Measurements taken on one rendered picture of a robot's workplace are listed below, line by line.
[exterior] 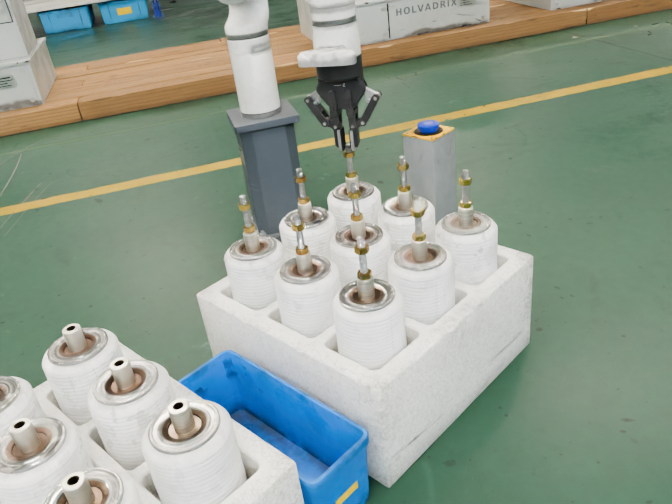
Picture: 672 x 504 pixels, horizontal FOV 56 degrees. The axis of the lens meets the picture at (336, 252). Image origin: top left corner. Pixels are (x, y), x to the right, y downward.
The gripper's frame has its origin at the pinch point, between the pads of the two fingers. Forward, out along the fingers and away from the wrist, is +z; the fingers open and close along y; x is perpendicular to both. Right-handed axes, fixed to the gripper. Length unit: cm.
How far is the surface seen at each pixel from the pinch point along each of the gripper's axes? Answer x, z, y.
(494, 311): 18.6, 21.0, -25.7
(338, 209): 4.4, 11.3, 1.7
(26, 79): -116, 16, 168
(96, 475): 65, 10, 10
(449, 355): 29.1, 21.5, -20.0
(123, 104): -128, 32, 134
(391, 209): 7.4, 9.6, -8.4
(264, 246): 20.2, 9.9, 9.4
